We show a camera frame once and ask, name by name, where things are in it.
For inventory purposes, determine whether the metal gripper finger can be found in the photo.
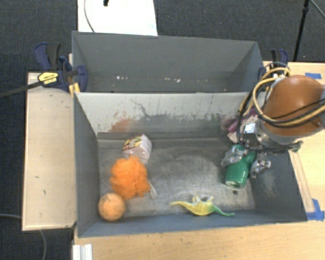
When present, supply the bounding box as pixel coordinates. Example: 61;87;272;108
249;158;272;179
220;144;248;168

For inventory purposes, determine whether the orange mesh bath sponge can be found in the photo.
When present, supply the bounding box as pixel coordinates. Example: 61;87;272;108
109;155;158;200

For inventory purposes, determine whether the orange ball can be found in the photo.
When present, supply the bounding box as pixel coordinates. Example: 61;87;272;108
97;193;126;222

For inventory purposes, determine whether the white box with colourful print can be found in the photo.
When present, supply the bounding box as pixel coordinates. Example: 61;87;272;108
122;133;153;165

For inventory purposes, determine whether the pale wood board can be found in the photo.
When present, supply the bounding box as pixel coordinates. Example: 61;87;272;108
22;71;77;231

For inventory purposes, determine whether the yellow and green toy dinosaur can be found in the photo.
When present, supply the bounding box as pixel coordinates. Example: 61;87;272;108
169;194;236;217

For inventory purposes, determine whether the grey metal bin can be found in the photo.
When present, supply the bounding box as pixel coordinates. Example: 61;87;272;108
71;30;308;238

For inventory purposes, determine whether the green cup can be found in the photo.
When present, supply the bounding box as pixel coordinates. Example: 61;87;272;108
224;148;257;189

